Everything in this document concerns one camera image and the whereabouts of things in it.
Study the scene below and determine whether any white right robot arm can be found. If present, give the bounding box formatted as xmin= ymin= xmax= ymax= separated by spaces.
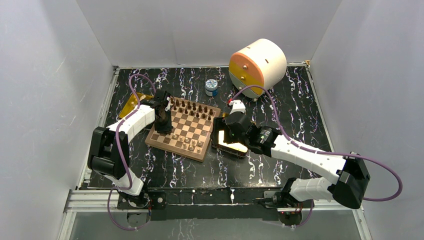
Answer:
xmin=212 ymin=111 xmax=370 ymax=209

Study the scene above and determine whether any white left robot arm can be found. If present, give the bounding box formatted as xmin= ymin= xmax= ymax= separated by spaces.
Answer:
xmin=87 ymin=90 xmax=173 ymax=208

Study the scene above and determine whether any wooden chess board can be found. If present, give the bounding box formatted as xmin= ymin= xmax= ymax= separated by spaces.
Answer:
xmin=145 ymin=105 xmax=221 ymax=163

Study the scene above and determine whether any row of dark chess pieces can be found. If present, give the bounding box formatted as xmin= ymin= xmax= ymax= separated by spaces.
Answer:
xmin=170 ymin=97 xmax=220 ymax=124

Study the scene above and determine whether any gold tin with white pieces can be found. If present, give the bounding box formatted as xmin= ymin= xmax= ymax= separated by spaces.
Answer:
xmin=118 ymin=92 xmax=154 ymax=119

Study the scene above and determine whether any empty gold square tin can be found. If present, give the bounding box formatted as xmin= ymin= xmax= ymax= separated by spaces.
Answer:
xmin=210 ymin=113 xmax=249 ymax=159

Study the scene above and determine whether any small blue white jar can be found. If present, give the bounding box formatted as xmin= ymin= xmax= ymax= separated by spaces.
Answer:
xmin=205 ymin=79 xmax=218 ymax=97

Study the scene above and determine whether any round pastel drawer cabinet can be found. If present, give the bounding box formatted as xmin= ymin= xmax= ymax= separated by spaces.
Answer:
xmin=228 ymin=38 xmax=287 ymax=90

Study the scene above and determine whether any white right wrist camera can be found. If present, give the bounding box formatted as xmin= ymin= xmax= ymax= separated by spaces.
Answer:
xmin=229 ymin=99 xmax=246 ymax=115

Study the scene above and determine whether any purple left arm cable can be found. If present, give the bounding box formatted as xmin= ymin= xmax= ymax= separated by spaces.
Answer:
xmin=106 ymin=73 xmax=157 ymax=232

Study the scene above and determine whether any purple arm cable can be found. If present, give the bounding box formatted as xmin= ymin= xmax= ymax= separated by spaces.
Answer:
xmin=228 ymin=85 xmax=404 ymax=229
xmin=106 ymin=73 xmax=157 ymax=232

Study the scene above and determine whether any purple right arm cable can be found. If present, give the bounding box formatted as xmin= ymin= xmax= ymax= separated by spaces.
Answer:
xmin=228 ymin=85 xmax=404 ymax=229

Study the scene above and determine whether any aluminium front rail frame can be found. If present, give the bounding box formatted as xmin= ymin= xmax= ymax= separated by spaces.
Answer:
xmin=58 ymin=187 xmax=372 ymax=240

